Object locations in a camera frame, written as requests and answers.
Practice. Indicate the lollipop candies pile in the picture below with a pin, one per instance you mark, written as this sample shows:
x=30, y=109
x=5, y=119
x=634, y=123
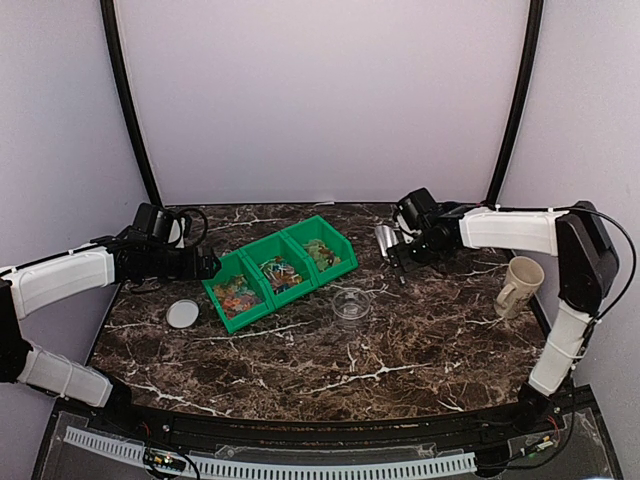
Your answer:
x=280, y=274

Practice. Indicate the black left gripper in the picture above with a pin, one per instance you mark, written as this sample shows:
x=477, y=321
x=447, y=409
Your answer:
x=191, y=271

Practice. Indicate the white slotted cable duct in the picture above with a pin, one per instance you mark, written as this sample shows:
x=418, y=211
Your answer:
x=247, y=463

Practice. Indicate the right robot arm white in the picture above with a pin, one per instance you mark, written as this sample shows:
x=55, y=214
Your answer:
x=575, y=235

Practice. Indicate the red-orange gummy candies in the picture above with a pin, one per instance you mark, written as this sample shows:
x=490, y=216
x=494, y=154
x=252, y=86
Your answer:
x=236, y=297

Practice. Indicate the silver metal scoop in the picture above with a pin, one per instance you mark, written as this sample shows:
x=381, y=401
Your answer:
x=386, y=238

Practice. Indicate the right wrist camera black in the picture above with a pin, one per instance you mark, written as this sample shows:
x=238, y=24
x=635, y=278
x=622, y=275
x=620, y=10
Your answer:
x=416, y=211

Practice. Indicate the white round lid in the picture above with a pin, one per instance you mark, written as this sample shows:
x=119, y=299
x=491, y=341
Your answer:
x=182, y=314

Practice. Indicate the beige ceramic mug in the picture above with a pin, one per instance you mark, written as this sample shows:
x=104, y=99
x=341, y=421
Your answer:
x=523, y=278

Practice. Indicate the black front rail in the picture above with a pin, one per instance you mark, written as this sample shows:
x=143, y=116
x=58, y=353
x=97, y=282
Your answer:
x=486, y=427

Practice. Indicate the yellow-green gummy candies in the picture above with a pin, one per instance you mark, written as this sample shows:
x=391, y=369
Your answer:
x=322, y=256

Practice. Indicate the green three-compartment candy bin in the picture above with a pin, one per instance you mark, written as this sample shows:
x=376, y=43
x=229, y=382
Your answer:
x=287, y=243

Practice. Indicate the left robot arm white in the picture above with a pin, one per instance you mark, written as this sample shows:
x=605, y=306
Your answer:
x=100, y=263

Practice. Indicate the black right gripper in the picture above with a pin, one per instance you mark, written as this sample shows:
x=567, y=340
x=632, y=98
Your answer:
x=399, y=256

